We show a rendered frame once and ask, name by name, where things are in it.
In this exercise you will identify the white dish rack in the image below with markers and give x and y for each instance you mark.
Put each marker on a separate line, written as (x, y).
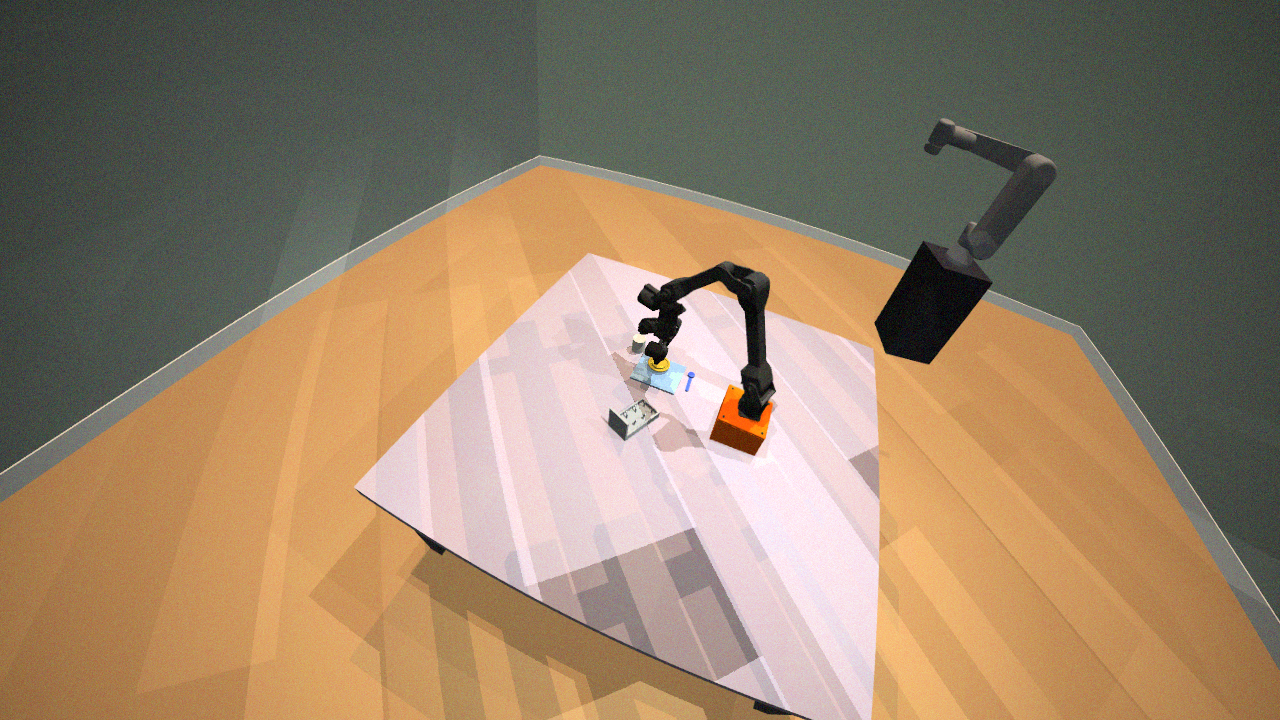
(633, 419)

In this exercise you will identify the light blue flat mat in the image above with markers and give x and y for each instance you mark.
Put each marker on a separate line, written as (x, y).
(667, 381)

